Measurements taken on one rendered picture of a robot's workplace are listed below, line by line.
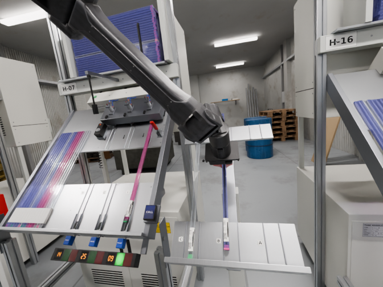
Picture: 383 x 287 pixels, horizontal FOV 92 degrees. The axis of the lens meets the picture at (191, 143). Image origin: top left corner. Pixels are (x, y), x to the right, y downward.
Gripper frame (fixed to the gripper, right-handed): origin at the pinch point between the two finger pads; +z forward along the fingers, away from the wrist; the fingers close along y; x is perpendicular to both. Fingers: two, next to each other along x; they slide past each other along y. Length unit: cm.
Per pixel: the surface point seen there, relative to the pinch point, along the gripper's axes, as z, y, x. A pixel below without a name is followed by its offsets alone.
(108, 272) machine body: 65, 76, 35
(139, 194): 7.8, 34.2, 7.2
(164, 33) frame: -19, 26, -65
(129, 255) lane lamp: 8.7, 33.1, 28.0
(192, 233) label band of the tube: -0.2, 9.7, 22.0
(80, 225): 8, 57, 19
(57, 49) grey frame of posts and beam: -20, 97, -75
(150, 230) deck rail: 7.5, 26.6, 20.3
